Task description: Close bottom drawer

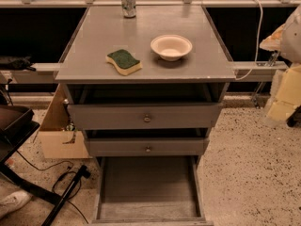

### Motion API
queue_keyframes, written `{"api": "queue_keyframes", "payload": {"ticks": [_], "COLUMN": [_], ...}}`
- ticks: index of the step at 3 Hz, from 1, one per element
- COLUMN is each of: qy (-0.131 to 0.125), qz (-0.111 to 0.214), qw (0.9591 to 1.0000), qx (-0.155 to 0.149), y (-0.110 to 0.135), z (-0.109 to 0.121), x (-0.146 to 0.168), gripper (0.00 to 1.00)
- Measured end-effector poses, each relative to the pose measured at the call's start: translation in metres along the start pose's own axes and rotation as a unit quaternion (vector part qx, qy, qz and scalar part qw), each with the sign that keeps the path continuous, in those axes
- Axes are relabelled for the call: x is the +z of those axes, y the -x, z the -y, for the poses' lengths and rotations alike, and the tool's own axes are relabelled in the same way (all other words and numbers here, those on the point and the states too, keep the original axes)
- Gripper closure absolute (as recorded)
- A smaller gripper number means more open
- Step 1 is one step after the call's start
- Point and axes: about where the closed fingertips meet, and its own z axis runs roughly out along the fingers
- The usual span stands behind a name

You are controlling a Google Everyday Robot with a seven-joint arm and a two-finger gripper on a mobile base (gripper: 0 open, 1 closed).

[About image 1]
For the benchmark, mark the grey drawer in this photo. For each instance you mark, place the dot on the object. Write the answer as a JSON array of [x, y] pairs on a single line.
[[131, 116], [146, 146], [149, 191]]

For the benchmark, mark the cardboard box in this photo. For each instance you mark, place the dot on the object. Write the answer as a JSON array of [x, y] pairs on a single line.
[[58, 138]]

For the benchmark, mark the grey middle drawer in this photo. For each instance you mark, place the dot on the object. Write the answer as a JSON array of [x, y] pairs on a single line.
[[146, 146]]

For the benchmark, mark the grey bottom drawer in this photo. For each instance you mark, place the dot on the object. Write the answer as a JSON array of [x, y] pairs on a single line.
[[149, 191]]

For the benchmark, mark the grey top drawer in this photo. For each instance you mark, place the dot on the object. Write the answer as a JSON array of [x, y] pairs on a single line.
[[131, 116]]

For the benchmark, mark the metal frame rail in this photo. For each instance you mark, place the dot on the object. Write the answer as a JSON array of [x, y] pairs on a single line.
[[45, 72]]

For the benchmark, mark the grey wooden drawer cabinet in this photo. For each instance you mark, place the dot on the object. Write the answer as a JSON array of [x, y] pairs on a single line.
[[202, 76]]

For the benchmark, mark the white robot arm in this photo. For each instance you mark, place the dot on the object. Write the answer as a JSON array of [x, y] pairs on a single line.
[[287, 40]]

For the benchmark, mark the black bag at left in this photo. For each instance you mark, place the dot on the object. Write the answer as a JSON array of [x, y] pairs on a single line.
[[16, 63]]

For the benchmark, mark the white paper bowl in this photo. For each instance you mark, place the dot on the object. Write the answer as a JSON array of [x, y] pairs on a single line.
[[171, 47]]

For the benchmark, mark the silver soda can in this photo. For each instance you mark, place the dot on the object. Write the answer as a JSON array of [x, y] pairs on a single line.
[[128, 8]]

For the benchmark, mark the white sneaker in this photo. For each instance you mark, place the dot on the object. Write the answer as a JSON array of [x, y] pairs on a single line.
[[13, 202]]

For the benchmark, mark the green yellow sponge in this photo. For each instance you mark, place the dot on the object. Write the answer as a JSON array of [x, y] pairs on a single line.
[[124, 62]]

